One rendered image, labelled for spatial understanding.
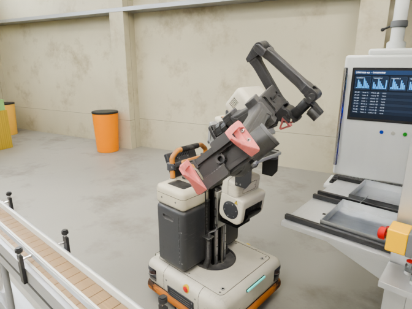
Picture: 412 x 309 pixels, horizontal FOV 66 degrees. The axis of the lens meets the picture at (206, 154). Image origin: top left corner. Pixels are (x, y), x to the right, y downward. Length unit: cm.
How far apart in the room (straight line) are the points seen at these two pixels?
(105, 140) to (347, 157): 441
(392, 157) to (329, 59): 270
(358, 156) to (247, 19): 326
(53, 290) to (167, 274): 122
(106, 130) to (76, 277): 487
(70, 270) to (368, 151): 178
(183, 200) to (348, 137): 111
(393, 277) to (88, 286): 88
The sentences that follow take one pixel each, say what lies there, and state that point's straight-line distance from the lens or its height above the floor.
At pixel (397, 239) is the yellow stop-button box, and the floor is 101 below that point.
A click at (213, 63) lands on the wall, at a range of 521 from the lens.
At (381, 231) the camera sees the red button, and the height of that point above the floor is 101.
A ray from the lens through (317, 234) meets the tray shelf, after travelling 132.
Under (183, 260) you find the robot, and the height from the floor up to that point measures 38.
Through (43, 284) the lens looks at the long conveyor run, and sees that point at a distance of 102.
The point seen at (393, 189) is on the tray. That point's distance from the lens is 187.
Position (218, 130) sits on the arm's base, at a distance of 152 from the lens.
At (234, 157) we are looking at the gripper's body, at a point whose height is 133.
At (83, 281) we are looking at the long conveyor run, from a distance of 99.
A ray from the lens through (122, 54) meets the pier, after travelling 588.
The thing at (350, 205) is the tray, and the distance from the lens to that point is 157.
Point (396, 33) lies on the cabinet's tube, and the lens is 221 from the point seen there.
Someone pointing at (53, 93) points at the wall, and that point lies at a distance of 775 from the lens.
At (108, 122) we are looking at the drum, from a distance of 575.
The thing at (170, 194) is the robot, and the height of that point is 78.
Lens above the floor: 150
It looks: 16 degrees down
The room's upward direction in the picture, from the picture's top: straight up
